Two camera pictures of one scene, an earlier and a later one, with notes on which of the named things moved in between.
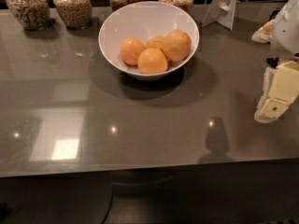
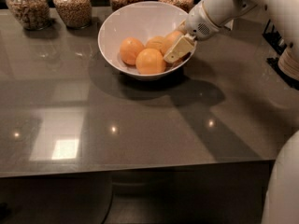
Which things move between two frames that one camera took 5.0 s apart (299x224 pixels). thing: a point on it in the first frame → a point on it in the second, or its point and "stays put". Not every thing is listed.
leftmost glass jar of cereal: x=31 y=5 stays put
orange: x=130 y=49 stays put
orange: x=151 y=62 stays put
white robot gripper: x=286 y=36 → x=200 y=22
